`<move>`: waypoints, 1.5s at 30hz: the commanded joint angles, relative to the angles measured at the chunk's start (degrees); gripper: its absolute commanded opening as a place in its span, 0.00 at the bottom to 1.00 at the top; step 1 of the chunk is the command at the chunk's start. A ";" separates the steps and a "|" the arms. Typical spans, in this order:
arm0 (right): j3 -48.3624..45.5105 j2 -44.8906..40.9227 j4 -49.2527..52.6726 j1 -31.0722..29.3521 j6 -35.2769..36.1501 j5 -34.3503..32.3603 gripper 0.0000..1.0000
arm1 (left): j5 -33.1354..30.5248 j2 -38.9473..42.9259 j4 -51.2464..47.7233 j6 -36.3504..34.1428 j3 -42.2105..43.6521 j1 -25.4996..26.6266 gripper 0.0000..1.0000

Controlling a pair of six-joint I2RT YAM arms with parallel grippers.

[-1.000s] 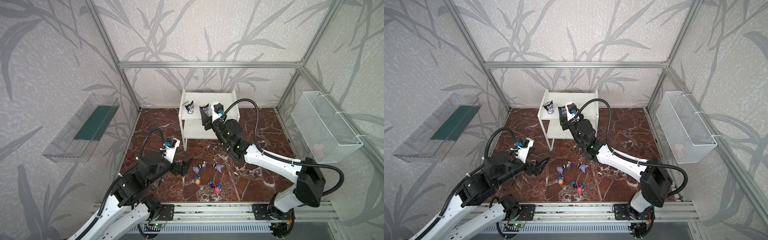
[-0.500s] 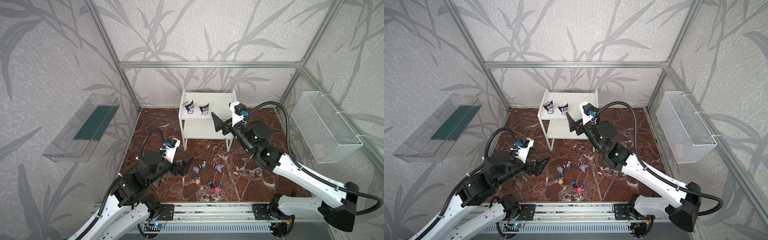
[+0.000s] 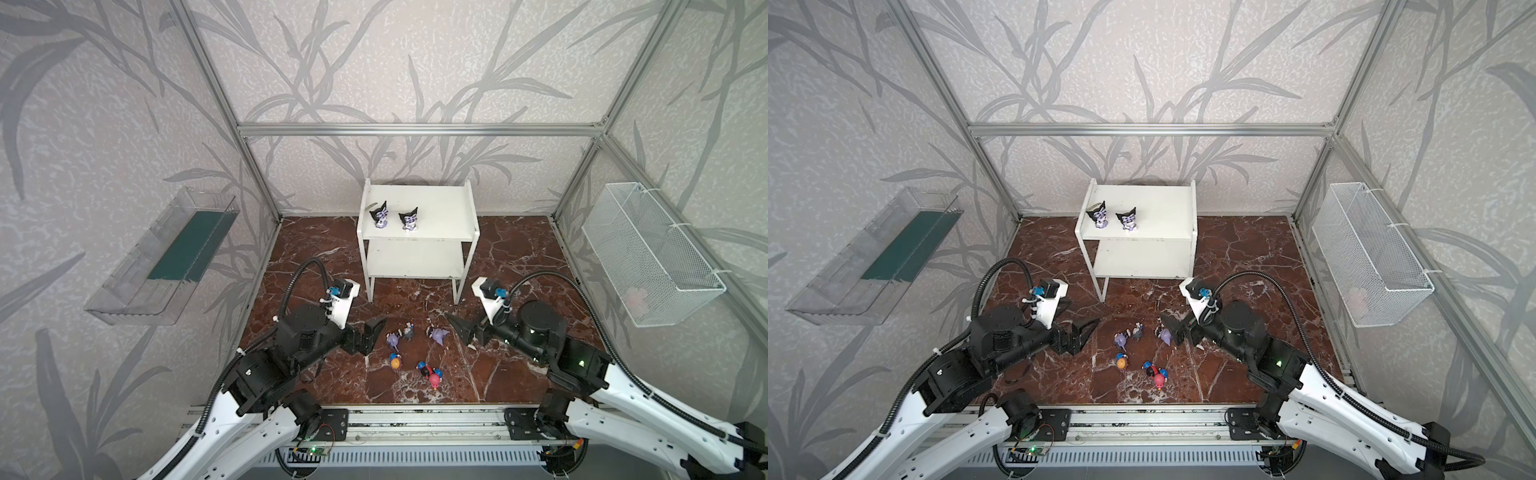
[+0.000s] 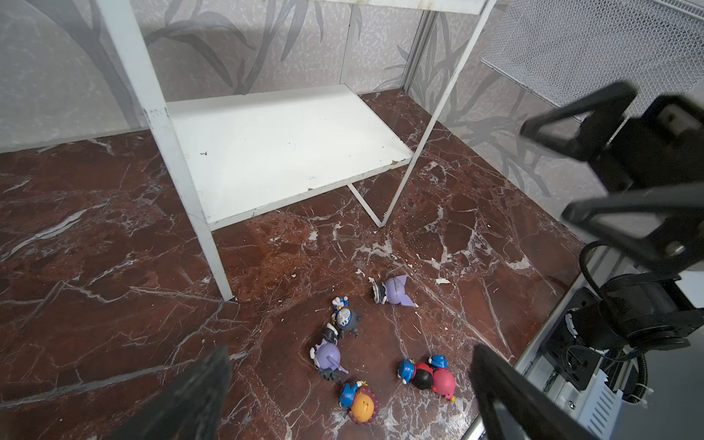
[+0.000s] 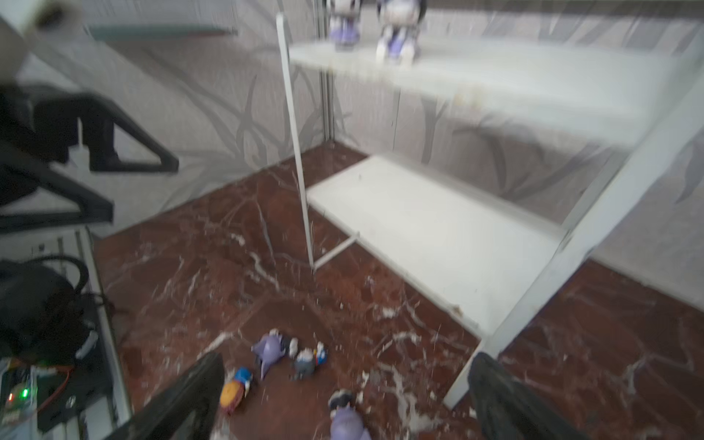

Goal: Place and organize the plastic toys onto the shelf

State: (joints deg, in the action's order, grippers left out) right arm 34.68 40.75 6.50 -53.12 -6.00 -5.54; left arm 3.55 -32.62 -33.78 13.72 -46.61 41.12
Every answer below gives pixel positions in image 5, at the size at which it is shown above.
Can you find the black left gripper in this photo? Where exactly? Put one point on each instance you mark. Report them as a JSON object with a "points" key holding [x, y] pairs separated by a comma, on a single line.
{"points": [[25, 115]]}

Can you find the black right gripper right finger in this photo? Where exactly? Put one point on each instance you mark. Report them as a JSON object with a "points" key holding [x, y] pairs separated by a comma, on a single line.
{"points": [[507, 409]]}

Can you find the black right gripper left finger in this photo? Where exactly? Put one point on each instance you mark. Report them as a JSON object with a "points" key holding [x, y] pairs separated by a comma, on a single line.
{"points": [[186, 410]]}

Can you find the purple winged figure toy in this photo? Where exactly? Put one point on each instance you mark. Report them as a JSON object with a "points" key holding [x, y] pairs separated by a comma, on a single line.
{"points": [[273, 347]]}

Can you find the black purple figure toy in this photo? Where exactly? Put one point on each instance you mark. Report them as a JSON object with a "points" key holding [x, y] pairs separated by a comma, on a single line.
{"points": [[400, 22], [344, 16]]}

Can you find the white two-tier shelf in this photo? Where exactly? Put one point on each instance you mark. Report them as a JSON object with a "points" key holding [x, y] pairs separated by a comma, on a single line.
{"points": [[490, 264]]}

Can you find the orange blue round toy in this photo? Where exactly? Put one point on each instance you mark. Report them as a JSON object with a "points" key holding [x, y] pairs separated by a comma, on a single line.
{"points": [[236, 390]]}

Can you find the grey blue penguin toy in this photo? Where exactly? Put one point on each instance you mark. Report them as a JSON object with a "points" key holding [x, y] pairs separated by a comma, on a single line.
{"points": [[308, 360]]}

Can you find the purple hat figure toy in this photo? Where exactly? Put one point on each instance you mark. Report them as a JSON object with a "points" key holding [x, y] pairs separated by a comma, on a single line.
{"points": [[346, 422]]}

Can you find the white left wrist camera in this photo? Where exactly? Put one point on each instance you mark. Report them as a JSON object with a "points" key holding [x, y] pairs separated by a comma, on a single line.
{"points": [[26, 23]]}

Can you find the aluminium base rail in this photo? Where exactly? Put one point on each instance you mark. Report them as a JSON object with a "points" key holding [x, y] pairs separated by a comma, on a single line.
{"points": [[60, 376]]}

